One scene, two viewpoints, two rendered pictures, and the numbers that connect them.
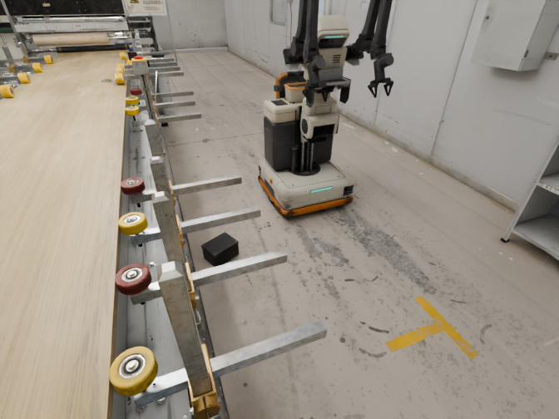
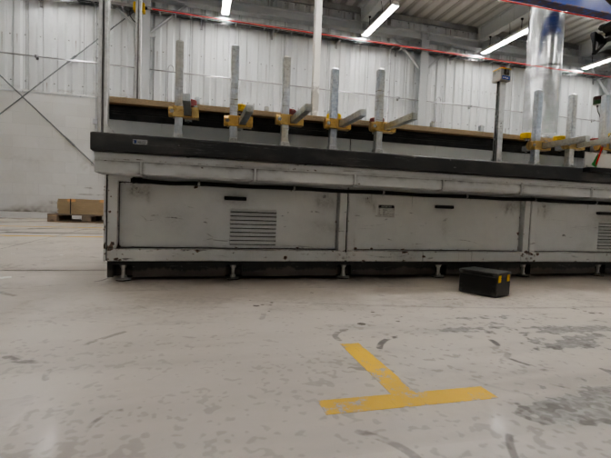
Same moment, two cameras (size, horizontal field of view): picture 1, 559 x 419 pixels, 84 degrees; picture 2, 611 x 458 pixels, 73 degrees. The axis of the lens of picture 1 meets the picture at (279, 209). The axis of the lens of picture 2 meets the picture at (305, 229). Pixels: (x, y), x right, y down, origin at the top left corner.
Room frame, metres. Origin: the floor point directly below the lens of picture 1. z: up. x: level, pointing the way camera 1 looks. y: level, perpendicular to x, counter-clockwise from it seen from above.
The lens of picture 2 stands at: (0.91, -1.80, 0.41)
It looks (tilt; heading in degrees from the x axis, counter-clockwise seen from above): 3 degrees down; 96
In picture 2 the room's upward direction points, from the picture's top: 2 degrees clockwise
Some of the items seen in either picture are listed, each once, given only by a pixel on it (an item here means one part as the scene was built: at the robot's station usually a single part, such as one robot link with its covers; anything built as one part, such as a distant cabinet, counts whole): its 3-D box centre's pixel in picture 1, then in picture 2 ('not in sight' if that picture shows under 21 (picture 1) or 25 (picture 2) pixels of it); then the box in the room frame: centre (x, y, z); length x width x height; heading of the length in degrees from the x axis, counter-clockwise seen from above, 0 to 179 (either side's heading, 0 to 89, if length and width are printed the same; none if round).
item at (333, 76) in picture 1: (327, 87); not in sight; (2.10, -0.31, 0.99); 0.28 x 0.16 x 0.22; 111
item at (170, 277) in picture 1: (194, 359); (234, 96); (0.32, 0.16, 0.92); 0.04 x 0.04 x 0.48; 21
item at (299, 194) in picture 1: (303, 180); not in sight; (2.37, -0.20, 0.16); 0.67 x 0.64 x 0.25; 21
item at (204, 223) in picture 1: (199, 224); (345, 122); (0.85, 0.28, 0.83); 0.43 x 0.03 x 0.04; 111
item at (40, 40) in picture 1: (91, 38); not in sight; (4.41, 2.35, 1.05); 1.43 x 0.12 x 0.12; 111
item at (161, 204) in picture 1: (180, 275); (285, 105); (0.55, 0.25, 0.90); 0.04 x 0.04 x 0.48; 21
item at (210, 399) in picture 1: (201, 381); (237, 122); (0.34, 0.17, 0.80); 0.14 x 0.06 x 0.05; 21
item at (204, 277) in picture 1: (214, 274); (296, 117); (0.62, 0.18, 0.83); 0.43 x 0.03 x 0.04; 111
